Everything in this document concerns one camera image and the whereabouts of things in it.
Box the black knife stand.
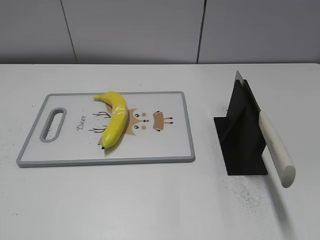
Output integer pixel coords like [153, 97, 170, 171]
[214, 79, 268, 176]

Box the white grey-rimmed cutting board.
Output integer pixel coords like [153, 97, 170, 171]
[16, 91, 195, 168]

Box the yellow plastic banana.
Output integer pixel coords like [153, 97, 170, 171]
[93, 91, 128, 149]

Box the white-handled knife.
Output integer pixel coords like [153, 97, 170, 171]
[235, 71, 296, 188]

